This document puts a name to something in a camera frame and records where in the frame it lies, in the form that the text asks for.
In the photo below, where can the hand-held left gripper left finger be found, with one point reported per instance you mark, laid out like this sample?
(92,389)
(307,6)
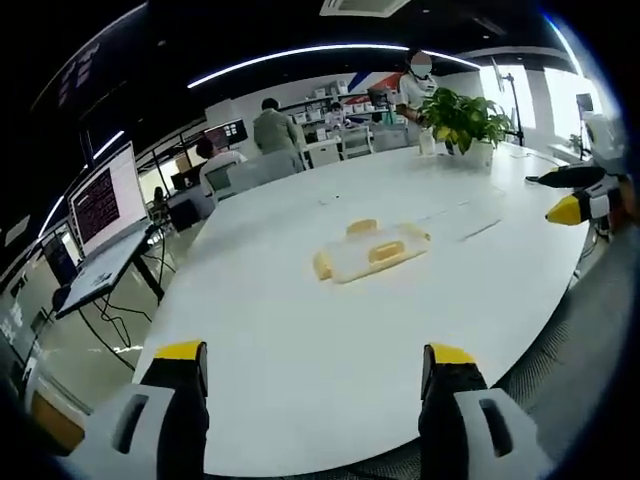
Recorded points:
(150,430)

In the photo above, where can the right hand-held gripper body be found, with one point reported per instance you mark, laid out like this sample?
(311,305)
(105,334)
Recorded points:
(605,137)

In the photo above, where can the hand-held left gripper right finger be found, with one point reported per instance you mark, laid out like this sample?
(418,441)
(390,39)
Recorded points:
(465,430)

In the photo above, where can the clear yellow plastic buckle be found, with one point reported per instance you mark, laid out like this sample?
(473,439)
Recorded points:
(372,250)

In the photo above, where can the brown cardboard box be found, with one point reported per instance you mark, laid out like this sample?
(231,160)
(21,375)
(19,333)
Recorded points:
(57,425)

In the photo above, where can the green potted plant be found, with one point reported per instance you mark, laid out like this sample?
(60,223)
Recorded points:
(462,120)

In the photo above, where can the white bottle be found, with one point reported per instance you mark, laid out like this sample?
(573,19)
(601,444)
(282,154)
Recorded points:
(426,142)

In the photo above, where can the tilted side desk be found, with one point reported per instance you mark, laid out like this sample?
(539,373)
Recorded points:
(100,272)

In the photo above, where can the white chair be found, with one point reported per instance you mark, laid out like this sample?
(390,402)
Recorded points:
(356,142)

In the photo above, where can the computer monitor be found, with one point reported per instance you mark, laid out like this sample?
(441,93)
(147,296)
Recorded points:
(107,200)

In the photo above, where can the storage shelf with boxes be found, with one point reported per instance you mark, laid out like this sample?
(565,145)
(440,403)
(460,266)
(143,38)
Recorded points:
(325,102)

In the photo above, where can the ceiling air vent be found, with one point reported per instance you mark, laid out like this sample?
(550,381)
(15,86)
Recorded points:
(361,6)

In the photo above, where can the grey office chair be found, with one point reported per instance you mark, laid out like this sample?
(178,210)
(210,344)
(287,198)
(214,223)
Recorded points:
(250,175)

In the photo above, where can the ceiling light strip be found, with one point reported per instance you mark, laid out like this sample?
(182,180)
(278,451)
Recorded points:
(310,55)

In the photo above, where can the wall screen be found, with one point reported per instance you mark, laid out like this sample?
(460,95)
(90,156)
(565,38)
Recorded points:
(226,132)

